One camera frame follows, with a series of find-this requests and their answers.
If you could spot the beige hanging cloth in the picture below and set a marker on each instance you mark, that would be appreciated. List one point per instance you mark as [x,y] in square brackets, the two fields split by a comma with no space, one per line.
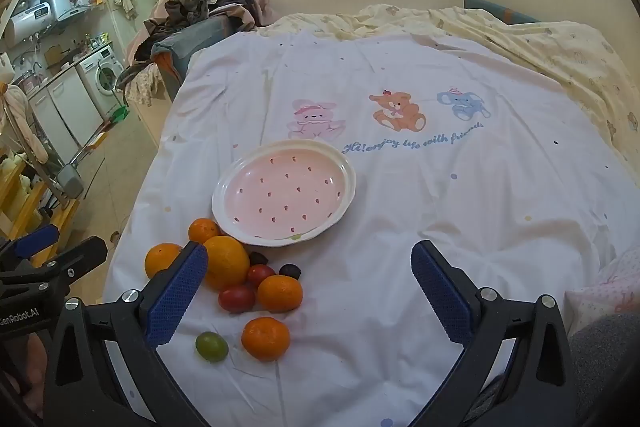
[22,117]

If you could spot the white water heater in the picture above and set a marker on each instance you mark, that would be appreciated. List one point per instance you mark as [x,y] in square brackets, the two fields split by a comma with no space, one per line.
[31,18]

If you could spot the white washing machine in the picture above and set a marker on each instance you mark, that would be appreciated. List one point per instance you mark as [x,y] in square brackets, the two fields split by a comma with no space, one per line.
[102,77]

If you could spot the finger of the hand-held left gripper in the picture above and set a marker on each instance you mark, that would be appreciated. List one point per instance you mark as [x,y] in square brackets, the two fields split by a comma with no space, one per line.
[37,240]
[75,259]

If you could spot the grey cloth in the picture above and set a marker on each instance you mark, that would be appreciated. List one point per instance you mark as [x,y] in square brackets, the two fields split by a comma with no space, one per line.
[600,367]

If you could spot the dark purple plum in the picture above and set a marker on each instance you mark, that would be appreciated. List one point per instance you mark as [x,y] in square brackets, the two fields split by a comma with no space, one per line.
[290,271]
[258,258]

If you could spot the pile of clothes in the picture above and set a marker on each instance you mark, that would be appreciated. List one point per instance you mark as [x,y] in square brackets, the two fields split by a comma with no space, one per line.
[195,7]

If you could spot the pink printed pillow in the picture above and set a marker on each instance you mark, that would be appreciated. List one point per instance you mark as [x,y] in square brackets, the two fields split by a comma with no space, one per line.
[607,287]

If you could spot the large orange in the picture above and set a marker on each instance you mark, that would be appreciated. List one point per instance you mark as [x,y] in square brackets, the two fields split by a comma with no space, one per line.
[227,262]

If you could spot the white kitchen counter cabinet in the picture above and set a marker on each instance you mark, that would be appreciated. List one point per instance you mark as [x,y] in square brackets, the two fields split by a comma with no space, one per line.
[65,107]

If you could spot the pink strawberry print plate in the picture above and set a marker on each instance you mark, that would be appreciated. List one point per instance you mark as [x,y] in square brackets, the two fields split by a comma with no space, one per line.
[285,192]

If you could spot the yellow printed quilt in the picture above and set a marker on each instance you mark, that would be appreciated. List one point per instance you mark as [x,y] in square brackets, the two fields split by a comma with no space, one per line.
[575,57]

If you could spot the green tomato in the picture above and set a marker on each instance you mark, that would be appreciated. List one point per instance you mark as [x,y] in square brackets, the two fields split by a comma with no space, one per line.
[211,346]

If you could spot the floral cloth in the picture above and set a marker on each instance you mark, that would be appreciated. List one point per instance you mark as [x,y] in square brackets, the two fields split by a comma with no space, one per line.
[140,84]

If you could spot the orange mandarin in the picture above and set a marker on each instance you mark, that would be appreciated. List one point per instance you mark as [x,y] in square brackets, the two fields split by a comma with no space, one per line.
[160,259]
[280,293]
[265,338]
[202,229]

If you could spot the teal headboard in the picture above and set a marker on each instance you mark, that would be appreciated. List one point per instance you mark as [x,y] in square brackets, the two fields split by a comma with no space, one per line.
[495,9]

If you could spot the white printed blanket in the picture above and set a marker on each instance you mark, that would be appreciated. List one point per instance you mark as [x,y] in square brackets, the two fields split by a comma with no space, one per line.
[400,207]

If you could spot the red tomato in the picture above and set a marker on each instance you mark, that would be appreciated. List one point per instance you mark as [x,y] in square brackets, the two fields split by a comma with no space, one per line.
[236,298]
[260,276]

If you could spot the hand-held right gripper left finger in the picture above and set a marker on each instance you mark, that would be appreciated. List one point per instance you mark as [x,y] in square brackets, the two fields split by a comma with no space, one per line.
[175,297]

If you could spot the yellow wooden rack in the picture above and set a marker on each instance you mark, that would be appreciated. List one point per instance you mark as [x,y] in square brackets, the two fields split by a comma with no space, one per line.
[25,207]

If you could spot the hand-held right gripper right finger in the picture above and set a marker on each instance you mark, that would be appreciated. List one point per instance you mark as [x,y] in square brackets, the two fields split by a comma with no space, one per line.
[442,297]

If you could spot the green dustpan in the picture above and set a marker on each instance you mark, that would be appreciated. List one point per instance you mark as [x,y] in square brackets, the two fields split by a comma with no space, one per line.
[119,113]

